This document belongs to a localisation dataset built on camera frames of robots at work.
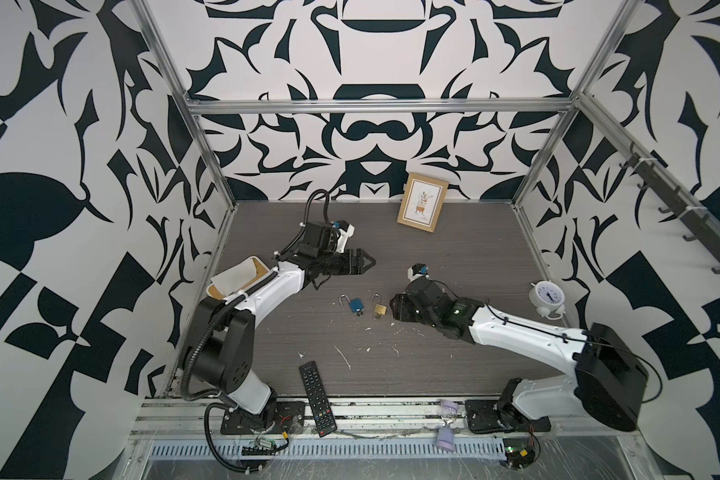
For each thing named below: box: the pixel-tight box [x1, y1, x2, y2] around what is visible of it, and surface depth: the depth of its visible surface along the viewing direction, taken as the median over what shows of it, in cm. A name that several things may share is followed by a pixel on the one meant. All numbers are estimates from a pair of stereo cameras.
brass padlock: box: [369, 292, 388, 320], surface depth 94 cm
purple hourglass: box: [437, 399, 459, 452], surface depth 73 cm
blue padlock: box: [338, 294, 365, 317], surface depth 96 cm
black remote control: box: [299, 361, 337, 437], surface depth 77 cm
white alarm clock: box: [529, 280, 566, 320], surface depth 93 cm
